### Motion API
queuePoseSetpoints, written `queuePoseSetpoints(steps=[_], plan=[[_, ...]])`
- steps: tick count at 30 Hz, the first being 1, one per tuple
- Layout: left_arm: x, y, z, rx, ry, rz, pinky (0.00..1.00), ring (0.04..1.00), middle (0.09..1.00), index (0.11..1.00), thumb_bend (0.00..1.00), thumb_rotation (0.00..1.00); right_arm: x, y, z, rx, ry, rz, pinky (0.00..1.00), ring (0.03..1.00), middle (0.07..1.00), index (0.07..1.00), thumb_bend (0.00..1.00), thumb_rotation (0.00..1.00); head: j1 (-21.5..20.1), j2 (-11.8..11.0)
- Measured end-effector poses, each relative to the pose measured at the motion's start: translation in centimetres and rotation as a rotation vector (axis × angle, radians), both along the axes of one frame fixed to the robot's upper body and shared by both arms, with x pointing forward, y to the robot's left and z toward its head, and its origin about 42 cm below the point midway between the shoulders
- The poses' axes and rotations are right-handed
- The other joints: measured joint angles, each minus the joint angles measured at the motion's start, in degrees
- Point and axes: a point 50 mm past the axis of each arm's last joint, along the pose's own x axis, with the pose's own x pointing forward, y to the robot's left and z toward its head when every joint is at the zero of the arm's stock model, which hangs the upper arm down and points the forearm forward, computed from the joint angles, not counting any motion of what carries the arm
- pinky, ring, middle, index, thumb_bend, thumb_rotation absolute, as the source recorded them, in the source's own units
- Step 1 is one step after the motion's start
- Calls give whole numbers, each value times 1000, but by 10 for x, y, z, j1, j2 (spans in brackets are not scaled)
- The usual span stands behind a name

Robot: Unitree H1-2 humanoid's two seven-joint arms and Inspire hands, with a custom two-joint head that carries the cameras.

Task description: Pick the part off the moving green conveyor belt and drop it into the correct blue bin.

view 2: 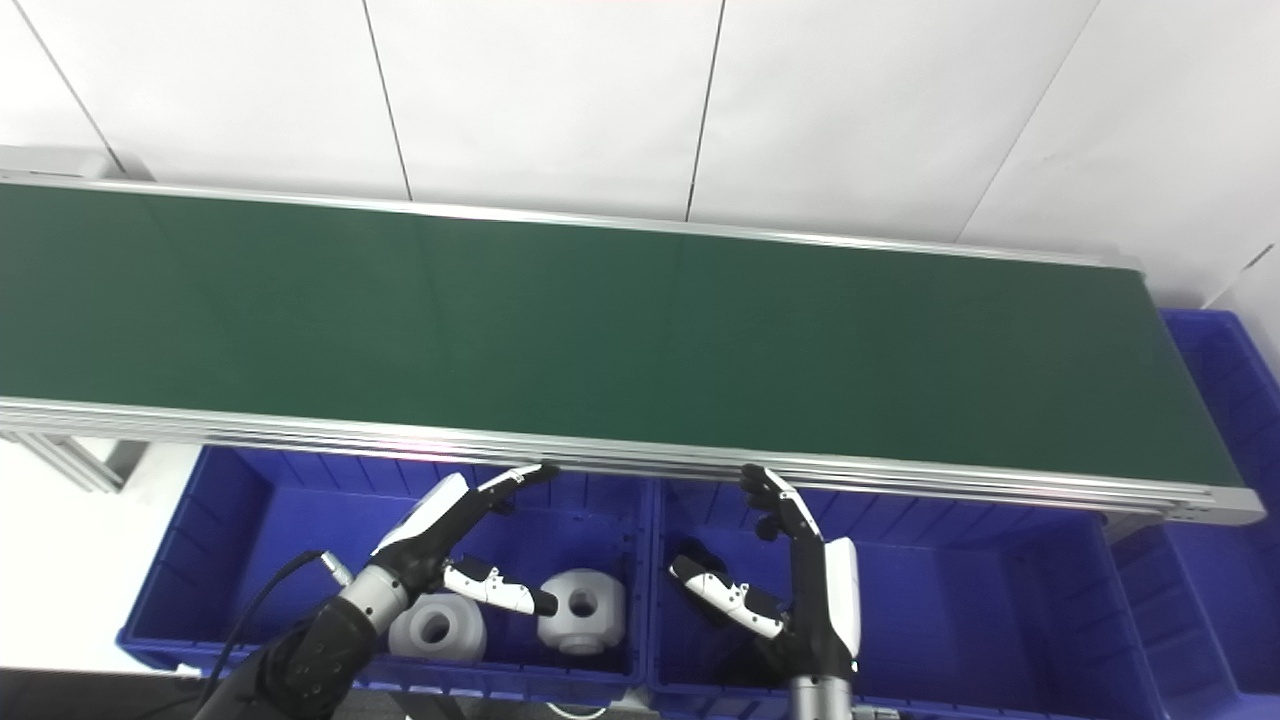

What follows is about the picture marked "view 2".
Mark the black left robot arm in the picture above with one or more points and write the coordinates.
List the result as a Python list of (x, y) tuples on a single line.
[(310, 655)]

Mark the blue plastic bin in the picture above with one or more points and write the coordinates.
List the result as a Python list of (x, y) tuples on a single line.
[(1220, 560), (230, 560), (960, 620)]

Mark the grey conveyor end housing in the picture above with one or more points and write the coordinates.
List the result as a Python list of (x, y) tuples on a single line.
[(55, 163)]

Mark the green conveyor belt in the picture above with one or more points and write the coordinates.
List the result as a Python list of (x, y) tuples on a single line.
[(640, 340), (640, 462)]

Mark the white round part with hole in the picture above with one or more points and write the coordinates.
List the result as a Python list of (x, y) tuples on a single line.
[(466, 628), (606, 630)]

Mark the aluminium conveyor leg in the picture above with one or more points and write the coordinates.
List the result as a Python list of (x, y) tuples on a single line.
[(80, 462)]

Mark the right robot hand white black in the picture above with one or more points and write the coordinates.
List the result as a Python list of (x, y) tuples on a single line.
[(825, 610)]

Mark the dark platform edge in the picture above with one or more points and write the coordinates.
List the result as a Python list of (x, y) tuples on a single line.
[(80, 700)]

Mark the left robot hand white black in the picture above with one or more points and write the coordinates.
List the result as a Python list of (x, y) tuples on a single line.
[(432, 535)]

